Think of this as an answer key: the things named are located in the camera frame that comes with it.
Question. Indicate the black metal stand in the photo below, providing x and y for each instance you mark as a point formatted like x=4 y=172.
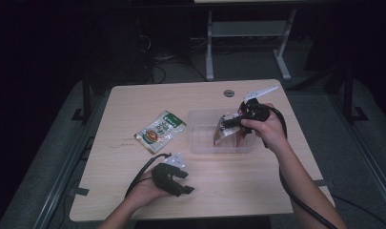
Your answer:
x=349 y=95
x=85 y=95

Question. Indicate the red white spouted pouch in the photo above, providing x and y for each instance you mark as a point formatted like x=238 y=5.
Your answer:
x=224 y=133

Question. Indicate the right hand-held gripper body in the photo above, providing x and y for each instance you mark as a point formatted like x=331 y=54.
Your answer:
x=255 y=109

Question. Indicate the person's right hand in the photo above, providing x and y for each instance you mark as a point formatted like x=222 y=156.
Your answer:
x=271 y=132

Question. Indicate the green white snack packet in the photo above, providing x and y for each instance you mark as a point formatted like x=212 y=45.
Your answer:
x=160 y=132

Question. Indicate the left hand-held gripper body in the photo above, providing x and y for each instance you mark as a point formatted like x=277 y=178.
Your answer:
x=166 y=178

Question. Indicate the grey tape strip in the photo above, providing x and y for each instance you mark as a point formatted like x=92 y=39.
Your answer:
x=82 y=191
x=320 y=183

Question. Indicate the white metal desk frame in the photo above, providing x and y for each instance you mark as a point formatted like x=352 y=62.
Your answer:
x=247 y=28

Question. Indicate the clear plastic container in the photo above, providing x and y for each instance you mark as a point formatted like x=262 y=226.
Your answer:
x=201 y=133

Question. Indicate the grey table grommet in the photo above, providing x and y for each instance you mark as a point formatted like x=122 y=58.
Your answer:
x=228 y=93

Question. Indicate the person's left hand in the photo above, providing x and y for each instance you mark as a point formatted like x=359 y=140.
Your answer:
x=146 y=191

